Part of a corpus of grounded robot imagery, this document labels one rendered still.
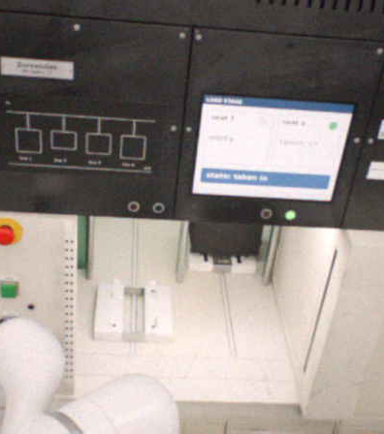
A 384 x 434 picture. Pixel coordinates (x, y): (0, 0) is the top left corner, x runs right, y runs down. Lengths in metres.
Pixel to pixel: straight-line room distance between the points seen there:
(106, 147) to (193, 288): 0.86
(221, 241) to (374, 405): 0.64
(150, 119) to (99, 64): 0.14
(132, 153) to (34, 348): 0.56
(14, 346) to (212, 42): 0.64
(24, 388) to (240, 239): 1.33
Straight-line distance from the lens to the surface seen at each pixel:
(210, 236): 2.06
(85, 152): 1.32
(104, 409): 0.83
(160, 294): 1.99
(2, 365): 0.90
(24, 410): 0.82
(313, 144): 1.35
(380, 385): 1.82
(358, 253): 1.45
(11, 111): 1.30
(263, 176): 1.36
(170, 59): 1.24
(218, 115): 1.29
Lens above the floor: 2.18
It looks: 33 degrees down
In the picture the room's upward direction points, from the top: 7 degrees clockwise
